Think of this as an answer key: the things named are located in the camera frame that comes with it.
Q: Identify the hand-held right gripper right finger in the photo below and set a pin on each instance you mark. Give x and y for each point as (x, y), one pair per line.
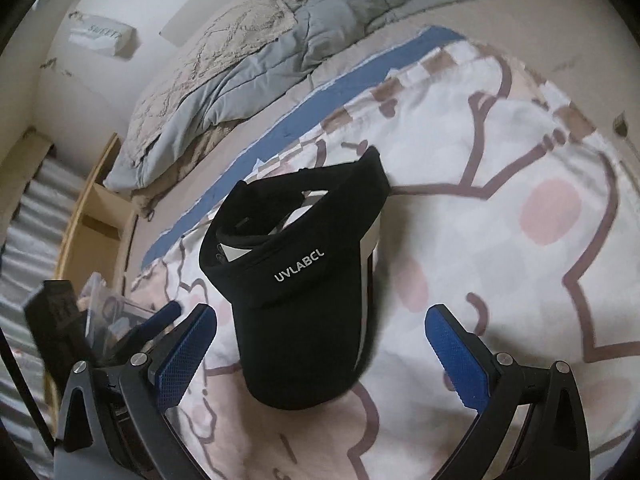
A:
(455, 355)

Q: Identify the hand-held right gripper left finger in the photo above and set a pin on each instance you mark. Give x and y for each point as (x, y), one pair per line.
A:
(185, 350)

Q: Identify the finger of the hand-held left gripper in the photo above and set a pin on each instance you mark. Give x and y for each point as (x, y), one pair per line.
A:
(160, 317)

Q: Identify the clear plastic storage box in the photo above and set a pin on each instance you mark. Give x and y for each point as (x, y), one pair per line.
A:
(107, 292)

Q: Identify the black product box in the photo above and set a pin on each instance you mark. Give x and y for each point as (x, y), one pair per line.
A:
(55, 315)

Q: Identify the black visor cap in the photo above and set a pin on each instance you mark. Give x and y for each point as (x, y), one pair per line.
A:
(290, 320)

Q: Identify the long wooden shelf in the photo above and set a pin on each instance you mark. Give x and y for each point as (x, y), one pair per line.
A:
(100, 210)

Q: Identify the silver pleated curtain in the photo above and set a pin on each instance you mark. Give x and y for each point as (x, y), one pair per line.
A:
(30, 270)

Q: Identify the beige curtain valance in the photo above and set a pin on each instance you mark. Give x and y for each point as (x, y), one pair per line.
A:
(27, 152)

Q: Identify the printed blanket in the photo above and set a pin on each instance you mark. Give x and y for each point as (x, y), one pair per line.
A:
(500, 135)

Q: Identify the hanging tissue pack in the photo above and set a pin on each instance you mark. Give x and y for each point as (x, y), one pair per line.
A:
(102, 35)

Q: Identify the white headboard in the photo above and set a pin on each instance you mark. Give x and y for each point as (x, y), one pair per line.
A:
(200, 5)

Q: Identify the grey comforter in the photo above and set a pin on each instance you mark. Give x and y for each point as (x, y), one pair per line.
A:
(310, 35)

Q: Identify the bed with beige sheet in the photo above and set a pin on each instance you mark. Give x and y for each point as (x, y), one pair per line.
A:
(525, 25)

